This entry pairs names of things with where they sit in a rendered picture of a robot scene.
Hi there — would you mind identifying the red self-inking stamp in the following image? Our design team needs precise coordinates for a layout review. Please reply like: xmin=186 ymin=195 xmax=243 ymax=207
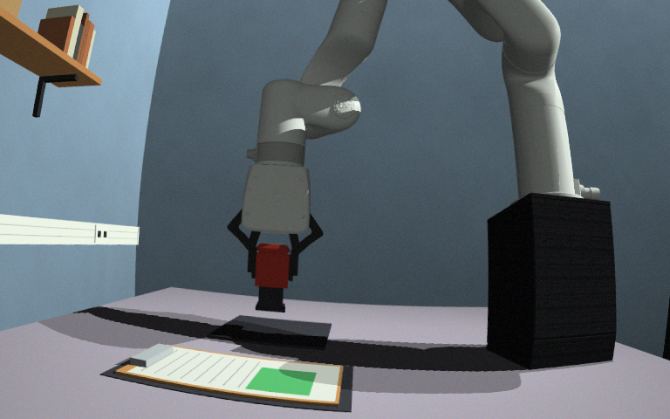
xmin=255 ymin=244 xmax=290 ymax=313

